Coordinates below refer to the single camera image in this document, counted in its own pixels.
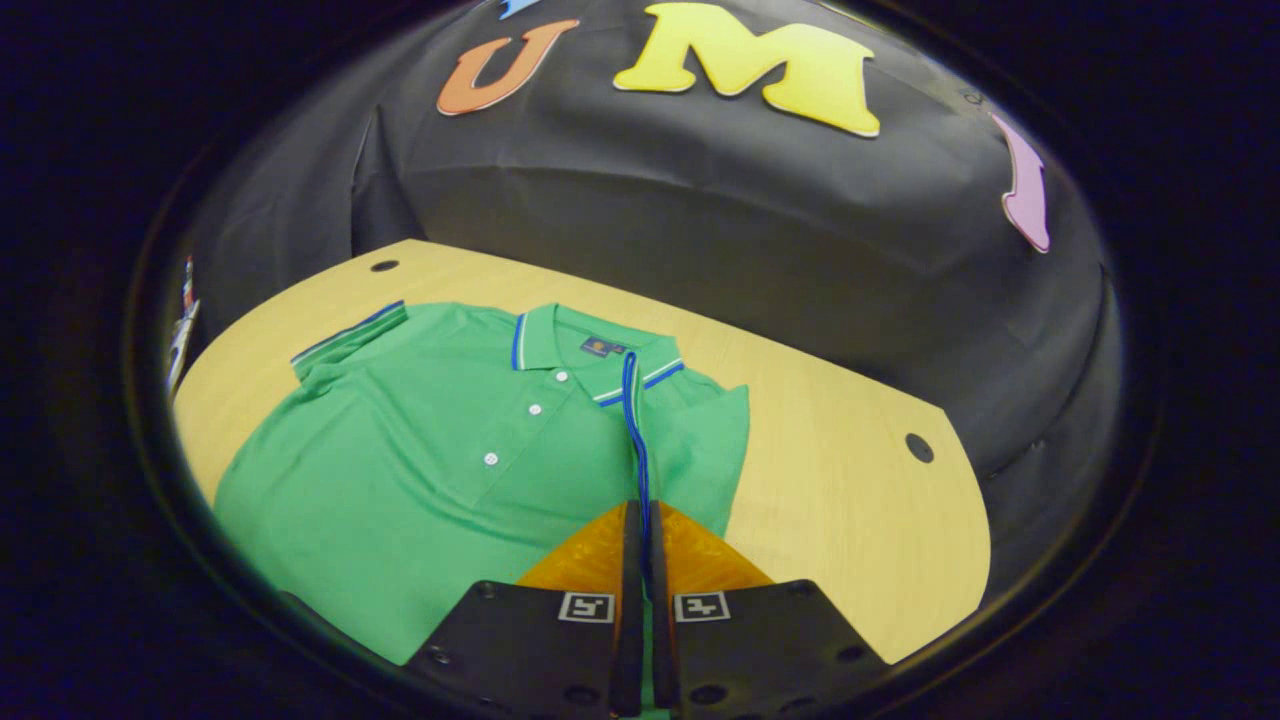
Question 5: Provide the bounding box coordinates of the black backdrop cloth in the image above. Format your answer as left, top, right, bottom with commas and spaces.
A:
175, 0, 1126, 601

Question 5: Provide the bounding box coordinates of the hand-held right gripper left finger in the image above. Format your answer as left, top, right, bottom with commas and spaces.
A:
412, 499, 645, 720

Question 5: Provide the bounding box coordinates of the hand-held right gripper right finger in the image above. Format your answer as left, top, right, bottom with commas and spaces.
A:
645, 499, 893, 720

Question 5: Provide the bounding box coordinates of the green T-shirt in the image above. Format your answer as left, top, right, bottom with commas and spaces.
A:
213, 299, 752, 713

